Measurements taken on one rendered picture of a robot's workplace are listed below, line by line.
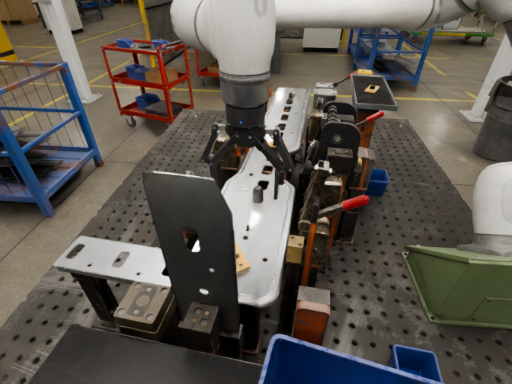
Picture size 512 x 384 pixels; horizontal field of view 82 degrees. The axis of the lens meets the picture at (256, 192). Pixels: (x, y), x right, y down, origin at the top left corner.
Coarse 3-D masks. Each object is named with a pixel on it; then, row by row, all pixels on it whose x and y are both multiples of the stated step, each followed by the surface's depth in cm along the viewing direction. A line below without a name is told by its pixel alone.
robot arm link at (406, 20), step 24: (192, 0) 52; (288, 0) 62; (312, 0) 62; (336, 0) 61; (360, 0) 61; (384, 0) 61; (408, 0) 63; (432, 0) 66; (192, 24) 52; (288, 24) 64; (312, 24) 64; (336, 24) 63; (360, 24) 63; (384, 24) 65; (408, 24) 68
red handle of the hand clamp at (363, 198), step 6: (354, 198) 64; (360, 198) 63; (366, 198) 63; (336, 204) 67; (342, 204) 65; (348, 204) 64; (354, 204) 64; (360, 204) 63; (324, 210) 67; (330, 210) 66; (336, 210) 66; (342, 210) 65; (318, 216) 68; (324, 216) 68
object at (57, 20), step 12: (48, 0) 353; (60, 0) 369; (48, 12) 365; (60, 12) 370; (60, 24) 372; (60, 36) 380; (60, 48) 390; (72, 48) 395; (72, 60) 398; (72, 72) 408; (84, 72) 420; (84, 84) 422; (84, 96) 427; (96, 96) 442
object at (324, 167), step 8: (320, 160) 62; (304, 168) 61; (312, 168) 61; (320, 168) 59; (328, 168) 60; (320, 176) 60; (312, 184) 63; (320, 184) 61; (312, 192) 63; (320, 192) 63; (312, 200) 64; (304, 208) 70; (304, 216) 67
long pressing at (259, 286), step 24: (288, 96) 156; (288, 120) 131; (288, 144) 113; (240, 168) 100; (240, 192) 89; (264, 192) 89; (288, 192) 89; (240, 216) 80; (264, 216) 80; (288, 216) 79; (240, 240) 73; (264, 240) 73; (264, 264) 67; (240, 288) 62; (264, 288) 62
